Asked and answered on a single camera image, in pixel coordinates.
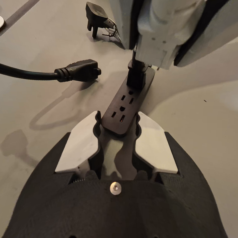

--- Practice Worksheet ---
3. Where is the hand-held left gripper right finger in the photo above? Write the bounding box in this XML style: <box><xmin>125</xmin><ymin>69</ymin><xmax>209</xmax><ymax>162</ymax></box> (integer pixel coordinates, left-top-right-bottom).
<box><xmin>132</xmin><ymin>111</ymin><xmax>178</xmax><ymax>177</ymax></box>

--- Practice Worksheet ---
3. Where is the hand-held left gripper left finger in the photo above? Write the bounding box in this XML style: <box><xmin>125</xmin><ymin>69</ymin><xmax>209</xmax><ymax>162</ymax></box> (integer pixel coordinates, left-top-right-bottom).
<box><xmin>54</xmin><ymin>111</ymin><xmax>104</xmax><ymax>179</ymax></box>

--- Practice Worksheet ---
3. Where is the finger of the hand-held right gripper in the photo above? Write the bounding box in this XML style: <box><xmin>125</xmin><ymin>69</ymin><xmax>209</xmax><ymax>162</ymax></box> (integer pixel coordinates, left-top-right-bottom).
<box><xmin>174</xmin><ymin>0</ymin><xmax>238</xmax><ymax>68</ymax></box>
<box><xmin>110</xmin><ymin>0</ymin><xmax>143</xmax><ymax>50</ymax></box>

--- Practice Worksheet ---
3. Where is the braided cord with plug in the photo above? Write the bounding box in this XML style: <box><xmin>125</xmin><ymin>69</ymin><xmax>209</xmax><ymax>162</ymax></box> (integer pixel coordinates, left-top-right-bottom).
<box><xmin>86</xmin><ymin>2</ymin><xmax>122</xmax><ymax>43</ymax></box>

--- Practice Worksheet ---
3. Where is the white power cord with plug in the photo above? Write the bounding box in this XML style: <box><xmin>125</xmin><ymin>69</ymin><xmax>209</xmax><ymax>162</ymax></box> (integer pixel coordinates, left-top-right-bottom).
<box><xmin>134</xmin><ymin>0</ymin><xmax>207</xmax><ymax>71</ymax></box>

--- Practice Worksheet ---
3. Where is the black power strip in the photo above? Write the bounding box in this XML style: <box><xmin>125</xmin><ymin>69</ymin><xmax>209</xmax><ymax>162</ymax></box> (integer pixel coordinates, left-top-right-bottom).
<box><xmin>101</xmin><ymin>68</ymin><xmax>155</xmax><ymax>137</ymax></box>

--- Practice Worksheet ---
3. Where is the black power cord with plug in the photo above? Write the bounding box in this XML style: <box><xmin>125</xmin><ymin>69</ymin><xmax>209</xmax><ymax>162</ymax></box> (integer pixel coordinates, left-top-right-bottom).
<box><xmin>0</xmin><ymin>59</ymin><xmax>149</xmax><ymax>88</ymax></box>

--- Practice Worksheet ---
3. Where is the white warning tag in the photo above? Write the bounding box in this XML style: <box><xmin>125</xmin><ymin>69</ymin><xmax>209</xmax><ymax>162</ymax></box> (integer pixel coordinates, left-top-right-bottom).
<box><xmin>105</xmin><ymin>18</ymin><xmax>122</xmax><ymax>43</ymax></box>

